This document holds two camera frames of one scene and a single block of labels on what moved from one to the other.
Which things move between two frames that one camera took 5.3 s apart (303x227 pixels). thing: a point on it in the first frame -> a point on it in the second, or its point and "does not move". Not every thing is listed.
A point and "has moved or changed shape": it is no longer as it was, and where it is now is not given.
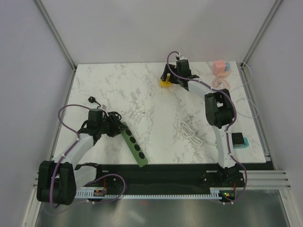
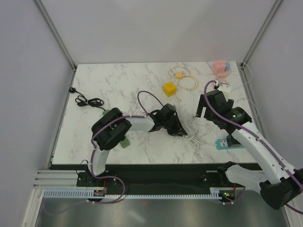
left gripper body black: x=101 y=126 -> x=166 y=122
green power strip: x=134 y=148 -> x=124 y=143
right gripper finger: x=166 y=71 -> x=201 y=104
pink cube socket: x=219 y=67 does not move
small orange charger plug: x=168 y=76 has moved or changed shape
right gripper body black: x=178 y=74 -> x=209 y=115
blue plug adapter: x=227 y=65 does not move
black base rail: x=120 y=178 does not move
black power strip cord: x=111 y=120 has moved or changed shape
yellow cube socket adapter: x=166 y=84 -> x=169 y=89
